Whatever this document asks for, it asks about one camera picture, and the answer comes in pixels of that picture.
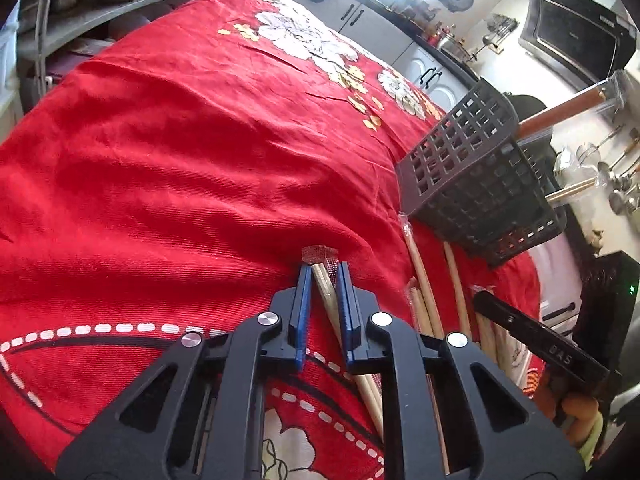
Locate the person's right hand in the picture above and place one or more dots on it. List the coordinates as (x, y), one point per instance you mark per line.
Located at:
(575, 415)

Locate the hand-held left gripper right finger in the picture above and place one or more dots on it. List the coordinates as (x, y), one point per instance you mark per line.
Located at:
(347, 320)

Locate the white kitchen cabinets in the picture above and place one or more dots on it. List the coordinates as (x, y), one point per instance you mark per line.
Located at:
(400, 45)

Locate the red floral tablecloth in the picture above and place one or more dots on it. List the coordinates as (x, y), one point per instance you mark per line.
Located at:
(175, 160)

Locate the hanging metal ladles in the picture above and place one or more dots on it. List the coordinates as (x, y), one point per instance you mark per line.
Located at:
(615, 175)

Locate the black box appliance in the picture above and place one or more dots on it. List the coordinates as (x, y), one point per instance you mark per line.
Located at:
(607, 305)

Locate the wooden chopsticks pair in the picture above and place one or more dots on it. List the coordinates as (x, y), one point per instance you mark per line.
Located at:
(570, 191)
(325, 290)
(415, 305)
(485, 330)
(414, 255)
(455, 280)
(560, 110)

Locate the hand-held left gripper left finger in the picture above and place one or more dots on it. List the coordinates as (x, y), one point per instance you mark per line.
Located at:
(303, 320)

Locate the black range hood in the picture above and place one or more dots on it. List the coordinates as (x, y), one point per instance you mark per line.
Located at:
(575, 30)

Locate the grey storage shelf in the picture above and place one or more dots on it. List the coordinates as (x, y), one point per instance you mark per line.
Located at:
(100, 20)

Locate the black plastic utensil basket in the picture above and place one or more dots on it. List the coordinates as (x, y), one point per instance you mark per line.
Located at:
(465, 170)

